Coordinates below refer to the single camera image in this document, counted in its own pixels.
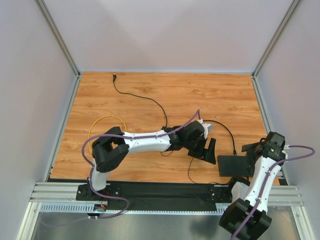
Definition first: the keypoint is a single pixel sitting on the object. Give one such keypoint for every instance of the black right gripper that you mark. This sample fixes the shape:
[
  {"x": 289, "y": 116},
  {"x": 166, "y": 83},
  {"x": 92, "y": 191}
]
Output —
[{"x": 251, "y": 152}]

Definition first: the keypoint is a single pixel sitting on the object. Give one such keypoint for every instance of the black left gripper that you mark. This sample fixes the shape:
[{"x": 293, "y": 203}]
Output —
[{"x": 201, "y": 154}]

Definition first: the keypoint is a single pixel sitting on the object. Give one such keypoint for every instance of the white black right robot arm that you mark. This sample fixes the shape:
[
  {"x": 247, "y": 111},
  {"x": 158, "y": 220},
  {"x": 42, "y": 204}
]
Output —
[{"x": 246, "y": 217}]

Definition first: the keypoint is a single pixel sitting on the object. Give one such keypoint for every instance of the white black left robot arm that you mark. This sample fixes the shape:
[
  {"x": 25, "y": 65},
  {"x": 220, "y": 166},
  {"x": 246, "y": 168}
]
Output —
[{"x": 109, "y": 150}]

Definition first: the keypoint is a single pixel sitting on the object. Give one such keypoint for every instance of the black base mat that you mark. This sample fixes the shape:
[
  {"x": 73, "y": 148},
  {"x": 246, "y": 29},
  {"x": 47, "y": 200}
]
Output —
[{"x": 151, "y": 196}]

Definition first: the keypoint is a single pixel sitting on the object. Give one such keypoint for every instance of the black network switch box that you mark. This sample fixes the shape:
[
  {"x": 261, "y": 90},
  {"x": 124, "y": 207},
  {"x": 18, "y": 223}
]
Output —
[{"x": 233, "y": 166}]

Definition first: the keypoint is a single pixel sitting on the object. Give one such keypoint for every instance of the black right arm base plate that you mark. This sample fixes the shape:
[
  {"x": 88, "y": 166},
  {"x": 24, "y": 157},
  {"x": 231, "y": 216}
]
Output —
[{"x": 220, "y": 193}]

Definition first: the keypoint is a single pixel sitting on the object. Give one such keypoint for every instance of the right aluminium frame post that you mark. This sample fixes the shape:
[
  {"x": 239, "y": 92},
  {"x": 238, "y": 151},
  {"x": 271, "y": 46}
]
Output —
[{"x": 276, "y": 36}]

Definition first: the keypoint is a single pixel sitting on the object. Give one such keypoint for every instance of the aluminium frame post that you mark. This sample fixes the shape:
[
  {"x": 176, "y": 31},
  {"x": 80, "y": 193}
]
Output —
[
  {"x": 276, "y": 36},
  {"x": 57, "y": 35}
]

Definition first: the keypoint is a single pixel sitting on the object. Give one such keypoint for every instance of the aluminium frame rail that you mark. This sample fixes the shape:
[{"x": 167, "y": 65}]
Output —
[{"x": 70, "y": 192}]

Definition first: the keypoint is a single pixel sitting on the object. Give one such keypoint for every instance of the left aluminium frame post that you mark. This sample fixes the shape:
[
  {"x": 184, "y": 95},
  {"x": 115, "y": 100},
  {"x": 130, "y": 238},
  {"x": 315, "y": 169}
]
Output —
[{"x": 57, "y": 35}]

